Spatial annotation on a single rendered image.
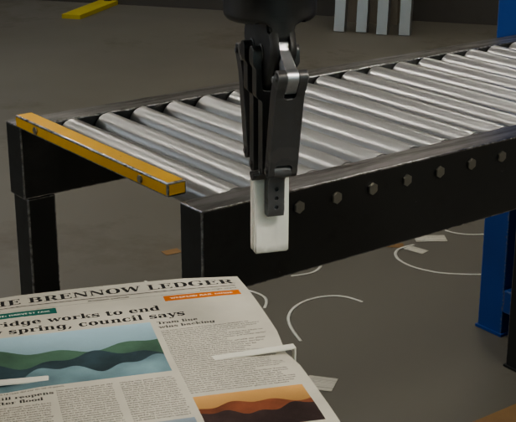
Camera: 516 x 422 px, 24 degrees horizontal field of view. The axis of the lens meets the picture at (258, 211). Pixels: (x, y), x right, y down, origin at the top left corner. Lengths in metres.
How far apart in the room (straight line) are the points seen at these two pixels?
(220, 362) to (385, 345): 1.99
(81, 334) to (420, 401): 1.73
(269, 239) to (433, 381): 1.87
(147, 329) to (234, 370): 0.12
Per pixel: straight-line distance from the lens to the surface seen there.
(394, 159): 1.74
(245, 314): 1.16
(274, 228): 1.03
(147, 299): 1.20
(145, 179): 1.61
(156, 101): 2.07
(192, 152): 1.78
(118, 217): 3.92
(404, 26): 6.85
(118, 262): 3.55
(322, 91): 2.14
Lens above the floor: 1.30
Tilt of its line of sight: 19 degrees down
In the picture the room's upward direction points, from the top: straight up
